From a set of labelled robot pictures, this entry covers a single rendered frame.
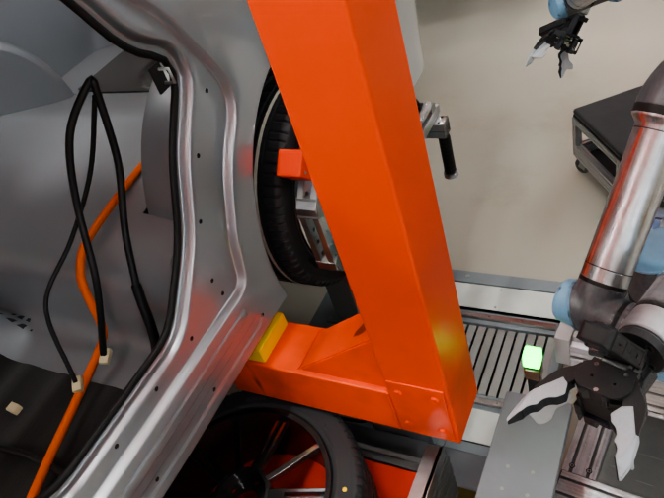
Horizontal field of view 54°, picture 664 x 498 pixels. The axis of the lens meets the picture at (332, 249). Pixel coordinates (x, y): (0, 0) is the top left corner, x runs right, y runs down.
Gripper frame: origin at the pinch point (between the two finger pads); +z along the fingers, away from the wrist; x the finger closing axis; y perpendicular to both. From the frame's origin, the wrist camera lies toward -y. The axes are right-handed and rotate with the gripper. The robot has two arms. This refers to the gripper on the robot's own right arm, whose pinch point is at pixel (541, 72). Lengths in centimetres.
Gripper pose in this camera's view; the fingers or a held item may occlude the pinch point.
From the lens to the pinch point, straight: 232.2
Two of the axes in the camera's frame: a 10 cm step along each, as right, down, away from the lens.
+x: 9.0, 1.5, 4.2
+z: -3.3, 8.5, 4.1
